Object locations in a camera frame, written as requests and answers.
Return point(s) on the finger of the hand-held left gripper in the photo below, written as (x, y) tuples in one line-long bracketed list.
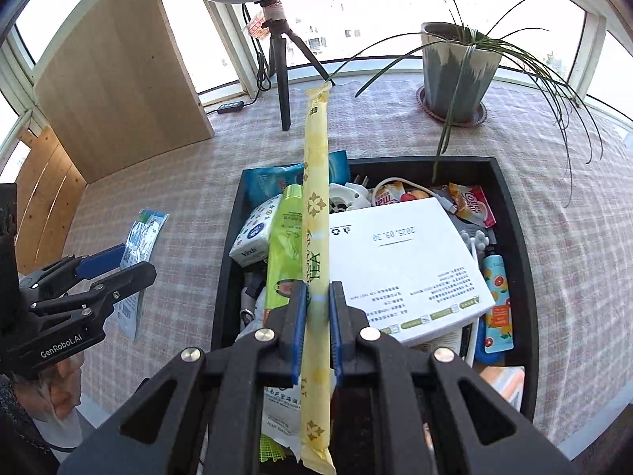
[(101, 260), (128, 279)]

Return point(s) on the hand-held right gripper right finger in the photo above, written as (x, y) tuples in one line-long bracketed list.
[(337, 336)]

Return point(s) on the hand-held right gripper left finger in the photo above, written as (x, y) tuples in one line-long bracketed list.
[(299, 336)]

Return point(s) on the blue and white packet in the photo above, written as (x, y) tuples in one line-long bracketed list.
[(143, 237)]

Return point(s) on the green packet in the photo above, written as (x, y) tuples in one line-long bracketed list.
[(284, 247)]

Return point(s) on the white and blue tissue pack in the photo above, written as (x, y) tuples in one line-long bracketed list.
[(254, 232)]

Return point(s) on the yellow tea stick packet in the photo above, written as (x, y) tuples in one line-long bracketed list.
[(316, 183)]

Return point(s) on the small white tube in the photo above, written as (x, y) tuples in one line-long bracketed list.
[(497, 302)]

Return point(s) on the torn red coffee creamer sachet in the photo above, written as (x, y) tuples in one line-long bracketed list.
[(472, 205)]

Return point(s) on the black storage tray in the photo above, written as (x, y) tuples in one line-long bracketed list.
[(514, 237)]

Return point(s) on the person's left forearm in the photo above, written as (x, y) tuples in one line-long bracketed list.
[(20, 430)]

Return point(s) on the person's left hand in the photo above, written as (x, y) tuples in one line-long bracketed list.
[(62, 391)]

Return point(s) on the white printed plastic bag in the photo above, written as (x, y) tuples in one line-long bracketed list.
[(282, 410)]

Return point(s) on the slatted wooden panel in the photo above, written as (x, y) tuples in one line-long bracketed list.
[(44, 193)]

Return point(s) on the white cardboard box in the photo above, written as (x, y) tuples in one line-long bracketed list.
[(395, 267)]

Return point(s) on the green mesh item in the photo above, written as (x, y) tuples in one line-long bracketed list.
[(272, 448)]

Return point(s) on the white round plug device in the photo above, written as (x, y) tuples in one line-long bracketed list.
[(346, 198)]

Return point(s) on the red and orange ball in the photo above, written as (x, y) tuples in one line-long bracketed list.
[(415, 195)]

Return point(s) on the blue wet wipes packet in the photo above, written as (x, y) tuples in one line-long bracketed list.
[(267, 178)]

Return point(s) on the orange and white packet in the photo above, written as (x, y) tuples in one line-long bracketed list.
[(504, 386)]

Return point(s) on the large wooden board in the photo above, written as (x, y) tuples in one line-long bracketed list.
[(118, 69)]

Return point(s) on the black tripod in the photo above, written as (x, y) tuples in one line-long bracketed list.
[(283, 84)]

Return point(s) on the pink pot saucer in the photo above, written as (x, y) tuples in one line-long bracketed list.
[(477, 119)]

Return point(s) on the snack wrapper taped to tripod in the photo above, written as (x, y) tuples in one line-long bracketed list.
[(254, 24)]

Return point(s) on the grey and white plant pot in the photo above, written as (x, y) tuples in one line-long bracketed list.
[(455, 79)]

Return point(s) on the green spider plant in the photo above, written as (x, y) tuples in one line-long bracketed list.
[(544, 79)]

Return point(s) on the white window frame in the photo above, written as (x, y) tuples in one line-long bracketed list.
[(232, 44)]

